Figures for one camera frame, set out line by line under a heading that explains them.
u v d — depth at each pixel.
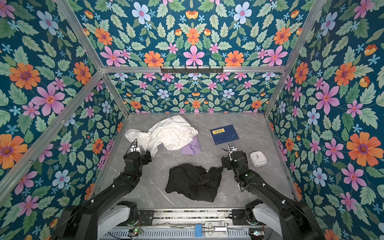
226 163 0.77
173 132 1.01
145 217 0.73
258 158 0.91
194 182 0.77
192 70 0.93
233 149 0.74
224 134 1.06
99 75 0.91
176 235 0.77
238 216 0.73
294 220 0.40
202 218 0.75
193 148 0.99
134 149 0.73
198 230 0.70
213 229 0.68
